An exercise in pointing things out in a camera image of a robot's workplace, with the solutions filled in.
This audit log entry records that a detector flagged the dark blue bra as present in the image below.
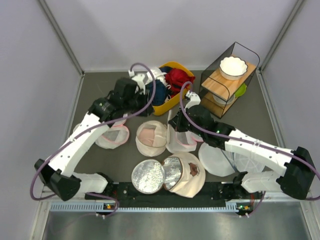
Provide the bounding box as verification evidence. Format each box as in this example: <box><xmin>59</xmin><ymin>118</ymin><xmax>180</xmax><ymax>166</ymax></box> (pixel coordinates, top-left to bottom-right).
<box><xmin>152</xmin><ymin>79</ymin><xmax>168</xmax><ymax>106</ymax></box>

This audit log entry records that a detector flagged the pale pink bra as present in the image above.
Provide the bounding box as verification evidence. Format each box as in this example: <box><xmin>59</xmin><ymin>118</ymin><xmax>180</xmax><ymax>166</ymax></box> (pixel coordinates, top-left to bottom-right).
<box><xmin>135</xmin><ymin>127</ymin><xmax>155</xmax><ymax>147</ymax></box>

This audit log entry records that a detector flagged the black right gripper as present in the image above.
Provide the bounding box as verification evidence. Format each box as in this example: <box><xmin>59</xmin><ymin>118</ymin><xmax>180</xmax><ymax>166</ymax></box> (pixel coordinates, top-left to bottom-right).
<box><xmin>169</xmin><ymin>106</ymin><xmax>206</xmax><ymax>138</ymax></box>

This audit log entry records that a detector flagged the white bra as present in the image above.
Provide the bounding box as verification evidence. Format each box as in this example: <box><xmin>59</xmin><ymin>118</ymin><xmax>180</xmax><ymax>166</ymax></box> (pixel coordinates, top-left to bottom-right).
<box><xmin>145</xmin><ymin>67</ymin><xmax>168</xmax><ymax>86</ymax></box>

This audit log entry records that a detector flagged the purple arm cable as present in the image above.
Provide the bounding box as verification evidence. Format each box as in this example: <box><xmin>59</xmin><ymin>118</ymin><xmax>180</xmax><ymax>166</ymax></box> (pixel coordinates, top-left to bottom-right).
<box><xmin>179</xmin><ymin>81</ymin><xmax>320</xmax><ymax>217</ymax></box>
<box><xmin>29</xmin><ymin>62</ymin><xmax>157</xmax><ymax>213</ymax></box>

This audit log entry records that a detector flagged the white scalloped bowl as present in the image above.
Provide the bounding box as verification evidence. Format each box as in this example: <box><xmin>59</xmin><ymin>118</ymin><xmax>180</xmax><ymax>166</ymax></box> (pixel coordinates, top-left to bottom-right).
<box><xmin>219</xmin><ymin>56</ymin><xmax>248</xmax><ymax>81</ymax></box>

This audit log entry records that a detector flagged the pink trimmed bag left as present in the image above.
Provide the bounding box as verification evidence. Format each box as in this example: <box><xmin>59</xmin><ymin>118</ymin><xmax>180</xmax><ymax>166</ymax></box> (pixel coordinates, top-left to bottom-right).
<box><xmin>95</xmin><ymin>120</ymin><xmax>130</xmax><ymax>150</ymax></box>

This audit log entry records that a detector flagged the red bra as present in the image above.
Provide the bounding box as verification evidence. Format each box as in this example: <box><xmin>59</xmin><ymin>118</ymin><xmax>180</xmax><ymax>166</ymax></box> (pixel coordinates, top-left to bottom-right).
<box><xmin>165</xmin><ymin>68</ymin><xmax>195</xmax><ymax>96</ymax></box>

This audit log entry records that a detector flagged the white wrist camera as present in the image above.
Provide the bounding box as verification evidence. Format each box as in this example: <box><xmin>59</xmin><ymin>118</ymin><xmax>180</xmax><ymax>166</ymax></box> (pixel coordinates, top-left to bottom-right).
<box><xmin>128</xmin><ymin>70</ymin><xmax>148</xmax><ymax>95</ymax></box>
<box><xmin>184</xmin><ymin>90</ymin><xmax>201</xmax><ymax>110</ymax></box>

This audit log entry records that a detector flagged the green plastic bowl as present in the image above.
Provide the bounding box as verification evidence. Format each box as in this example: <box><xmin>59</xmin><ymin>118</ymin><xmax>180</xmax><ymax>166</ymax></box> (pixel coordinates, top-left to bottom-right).
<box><xmin>234</xmin><ymin>83</ymin><xmax>247</xmax><ymax>98</ymax></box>

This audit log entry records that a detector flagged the grey trimmed white mesh bag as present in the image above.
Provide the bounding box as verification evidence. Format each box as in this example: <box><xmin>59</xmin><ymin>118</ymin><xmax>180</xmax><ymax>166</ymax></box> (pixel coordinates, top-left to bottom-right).
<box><xmin>198</xmin><ymin>143</ymin><xmax>265</xmax><ymax>177</ymax></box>

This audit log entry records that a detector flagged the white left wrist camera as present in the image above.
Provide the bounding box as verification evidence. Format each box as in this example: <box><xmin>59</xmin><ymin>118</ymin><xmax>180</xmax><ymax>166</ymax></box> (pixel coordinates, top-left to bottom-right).
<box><xmin>128</xmin><ymin>70</ymin><xmax>148</xmax><ymax>95</ymax></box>

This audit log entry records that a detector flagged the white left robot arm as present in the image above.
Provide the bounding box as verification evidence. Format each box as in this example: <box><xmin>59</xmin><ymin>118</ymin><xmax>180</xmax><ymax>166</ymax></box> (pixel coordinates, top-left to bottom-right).
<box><xmin>34</xmin><ymin>74</ymin><xmax>153</xmax><ymax>201</ymax></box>

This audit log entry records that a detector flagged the beige mesh bag with glasses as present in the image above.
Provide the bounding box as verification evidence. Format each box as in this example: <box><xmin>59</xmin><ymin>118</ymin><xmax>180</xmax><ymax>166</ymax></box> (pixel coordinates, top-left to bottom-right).
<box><xmin>135</xmin><ymin>113</ymin><xmax>169</xmax><ymax>158</ymax></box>

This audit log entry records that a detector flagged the black wire shelf rack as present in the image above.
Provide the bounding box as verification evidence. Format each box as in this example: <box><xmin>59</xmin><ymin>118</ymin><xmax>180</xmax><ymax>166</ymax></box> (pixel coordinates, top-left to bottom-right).
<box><xmin>198</xmin><ymin>41</ymin><xmax>260</xmax><ymax>119</ymax></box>

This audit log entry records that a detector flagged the pink trimmed bag centre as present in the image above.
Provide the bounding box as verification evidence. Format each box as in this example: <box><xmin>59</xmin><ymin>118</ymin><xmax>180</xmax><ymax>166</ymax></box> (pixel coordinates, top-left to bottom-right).
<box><xmin>166</xmin><ymin>125</ymin><xmax>203</xmax><ymax>154</ymax></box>

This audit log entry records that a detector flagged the yellow plastic basket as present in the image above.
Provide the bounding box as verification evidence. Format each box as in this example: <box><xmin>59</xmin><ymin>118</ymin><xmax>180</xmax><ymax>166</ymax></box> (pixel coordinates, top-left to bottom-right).
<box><xmin>153</xmin><ymin>61</ymin><xmax>195</xmax><ymax>116</ymax></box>

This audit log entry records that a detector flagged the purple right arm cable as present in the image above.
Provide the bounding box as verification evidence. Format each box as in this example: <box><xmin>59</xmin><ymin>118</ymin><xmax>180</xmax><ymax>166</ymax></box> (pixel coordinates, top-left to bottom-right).
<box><xmin>179</xmin><ymin>81</ymin><xmax>320</xmax><ymax>217</ymax></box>

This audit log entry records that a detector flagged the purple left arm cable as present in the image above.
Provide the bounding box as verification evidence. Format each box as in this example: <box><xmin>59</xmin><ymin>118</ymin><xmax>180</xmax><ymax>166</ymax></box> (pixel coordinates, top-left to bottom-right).
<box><xmin>29</xmin><ymin>62</ymin><xmax>157</xmax><ymax>213</ymax></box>

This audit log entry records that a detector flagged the pink trimmed bag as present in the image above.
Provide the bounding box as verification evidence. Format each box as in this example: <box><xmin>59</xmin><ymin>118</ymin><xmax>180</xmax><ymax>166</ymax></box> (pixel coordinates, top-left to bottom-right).
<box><xmin>95</xmin><ymin>120</ymin><xmax>130</xmax><ymax>150</ymax></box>
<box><xmin>166</xmin><ymin>125</ymin><xmax>203</xmax><ymax>154</ymax></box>

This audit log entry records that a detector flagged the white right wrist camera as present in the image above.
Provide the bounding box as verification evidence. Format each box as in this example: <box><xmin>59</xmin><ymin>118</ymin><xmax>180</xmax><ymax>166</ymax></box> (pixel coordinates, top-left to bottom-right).
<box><xmin>184</xmin><ymin>90</ymin><xmax>201</xmax><ymax>110</ymax></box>

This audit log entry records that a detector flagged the beige foil lined bear bag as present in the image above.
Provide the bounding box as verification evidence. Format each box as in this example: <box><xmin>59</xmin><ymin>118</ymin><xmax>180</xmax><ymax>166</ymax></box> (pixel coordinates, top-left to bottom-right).
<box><xmin>131</xmin><ymin>152</ymin><xmax>206</xmax><ymax>198</ymax></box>

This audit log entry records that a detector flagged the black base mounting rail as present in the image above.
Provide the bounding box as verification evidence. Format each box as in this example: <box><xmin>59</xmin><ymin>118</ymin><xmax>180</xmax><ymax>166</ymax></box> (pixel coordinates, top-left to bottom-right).
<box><xmin>101</xmin><ymin>182</ymin><xmax>262</xmax><ymax>208</ymax></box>

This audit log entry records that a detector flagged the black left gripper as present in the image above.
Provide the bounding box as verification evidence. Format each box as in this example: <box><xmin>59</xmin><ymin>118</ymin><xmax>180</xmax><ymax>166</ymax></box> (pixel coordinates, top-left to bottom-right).
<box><xmin>123</xmin><ymin>89</ymin><xmax>155</xmax><ymax>117</ymax></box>

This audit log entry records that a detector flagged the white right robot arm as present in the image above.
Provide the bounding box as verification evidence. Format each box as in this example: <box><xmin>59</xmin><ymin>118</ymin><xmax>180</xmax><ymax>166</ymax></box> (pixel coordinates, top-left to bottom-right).
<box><xmin>168</xmin><ymin>105</ymin><xmax>320</xmax><ymax>200</ymax></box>

